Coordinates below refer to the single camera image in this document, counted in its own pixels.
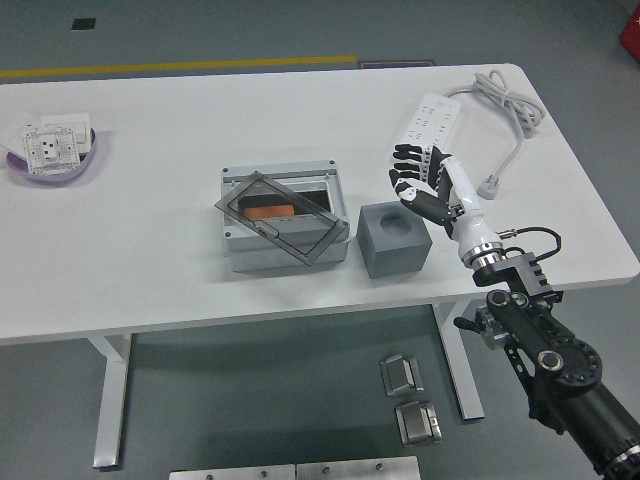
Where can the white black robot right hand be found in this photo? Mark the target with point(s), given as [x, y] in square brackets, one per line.
[467, 220]

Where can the orange cylinder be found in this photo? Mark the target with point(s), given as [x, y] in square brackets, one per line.
[270, 212]

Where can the smoky transparent box lid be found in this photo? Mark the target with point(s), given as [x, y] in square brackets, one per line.
[260, 192]

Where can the grey plastic junction box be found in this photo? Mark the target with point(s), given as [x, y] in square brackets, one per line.
[250, 262]

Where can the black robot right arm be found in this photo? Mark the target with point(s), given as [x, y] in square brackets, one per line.
[550, 350]

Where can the grey cube with round hole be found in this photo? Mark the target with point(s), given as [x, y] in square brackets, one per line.
[395, 260]

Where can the white power strip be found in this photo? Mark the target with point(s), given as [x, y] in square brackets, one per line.
[435, 117]

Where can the black table control panel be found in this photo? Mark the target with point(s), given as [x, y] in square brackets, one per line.
[557, 296]

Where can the white right table leg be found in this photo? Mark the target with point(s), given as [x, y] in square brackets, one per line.
[467, 390]

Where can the white table leg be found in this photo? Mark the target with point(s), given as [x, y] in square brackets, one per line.
[112, 400]
[467, 390]

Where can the brown floor plate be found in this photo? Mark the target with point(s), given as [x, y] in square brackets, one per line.
[397, 65]

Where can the red object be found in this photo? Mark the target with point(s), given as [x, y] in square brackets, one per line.
[631, 30]

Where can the flat metal plate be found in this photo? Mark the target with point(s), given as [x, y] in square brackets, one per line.
[230, 473]

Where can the white left table leg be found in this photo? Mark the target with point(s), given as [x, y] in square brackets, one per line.
[112, 400]

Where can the purple bowl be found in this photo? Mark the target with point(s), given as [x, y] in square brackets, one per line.
[50, 179]

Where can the black floor cover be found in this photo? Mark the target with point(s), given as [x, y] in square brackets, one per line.
[83, 24]

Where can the small white printed card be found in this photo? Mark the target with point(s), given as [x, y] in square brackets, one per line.
[20, 127]

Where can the plain white switch plate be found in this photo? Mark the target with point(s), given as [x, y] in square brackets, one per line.
[65, 120]

